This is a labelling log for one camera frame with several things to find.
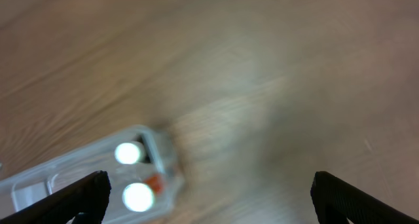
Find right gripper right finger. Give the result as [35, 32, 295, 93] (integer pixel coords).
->
[310, 171, 418, 224]

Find orange bottle white cap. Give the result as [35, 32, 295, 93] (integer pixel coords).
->
[122, 174, 164, 212]

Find black bottle white cap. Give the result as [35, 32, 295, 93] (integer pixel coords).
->
[114, 136, 153, 165]

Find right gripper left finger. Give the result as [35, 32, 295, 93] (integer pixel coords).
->
[1, 170, 111, 224]

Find clear plastic container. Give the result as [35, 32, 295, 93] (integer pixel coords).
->
[1, 126, 185, 223]

